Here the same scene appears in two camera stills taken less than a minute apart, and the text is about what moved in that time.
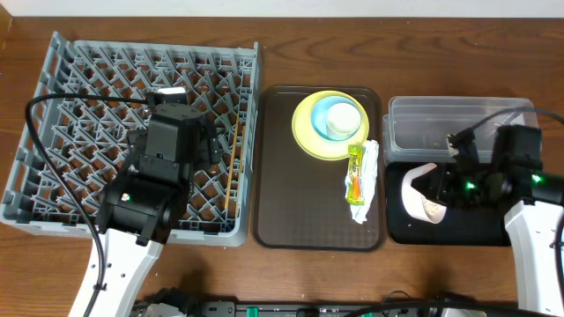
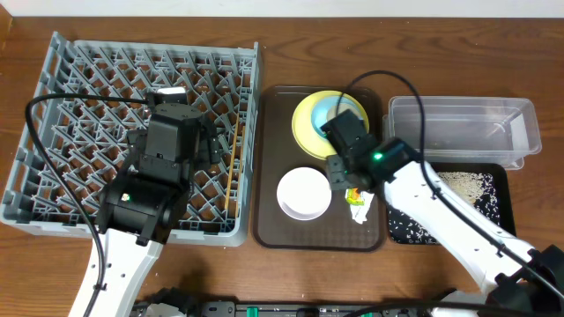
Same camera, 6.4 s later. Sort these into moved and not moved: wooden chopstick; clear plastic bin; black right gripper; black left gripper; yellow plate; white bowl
Moved: white bowl; black right gripper
Not moved: clear plastic bin; wooden chopstick; yellow plate; black left gripper
